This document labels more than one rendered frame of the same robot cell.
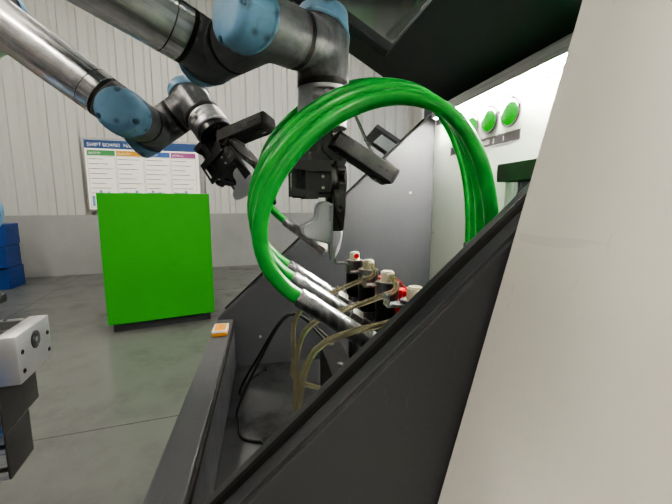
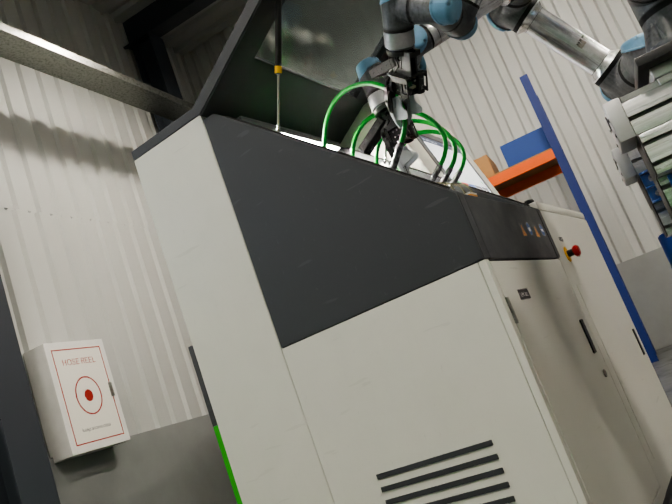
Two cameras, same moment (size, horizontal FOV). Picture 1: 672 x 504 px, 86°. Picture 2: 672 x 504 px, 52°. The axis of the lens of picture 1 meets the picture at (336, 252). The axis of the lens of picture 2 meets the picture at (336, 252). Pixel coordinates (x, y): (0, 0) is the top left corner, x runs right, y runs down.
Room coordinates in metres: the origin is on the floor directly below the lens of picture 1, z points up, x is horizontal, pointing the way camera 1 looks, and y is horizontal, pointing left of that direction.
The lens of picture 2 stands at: (2.19, 1.00, 0.61)
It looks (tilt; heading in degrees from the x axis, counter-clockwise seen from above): 12 degrees up; 220
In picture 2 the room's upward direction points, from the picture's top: 20 degrees counter-clockwise
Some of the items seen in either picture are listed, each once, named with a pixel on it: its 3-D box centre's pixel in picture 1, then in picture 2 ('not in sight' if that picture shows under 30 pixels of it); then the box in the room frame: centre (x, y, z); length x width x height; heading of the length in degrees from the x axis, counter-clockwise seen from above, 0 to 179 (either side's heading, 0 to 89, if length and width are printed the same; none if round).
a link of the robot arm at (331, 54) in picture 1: (321, 48); (373, 78); (0.56, 0.02, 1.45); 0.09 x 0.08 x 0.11; 136
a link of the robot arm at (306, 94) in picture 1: (323, 105); (382, 102); (0.56, 0.02, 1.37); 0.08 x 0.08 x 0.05
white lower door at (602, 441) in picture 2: not in sight; (582, 387); (0.52, 0.22, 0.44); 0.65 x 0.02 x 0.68; 11
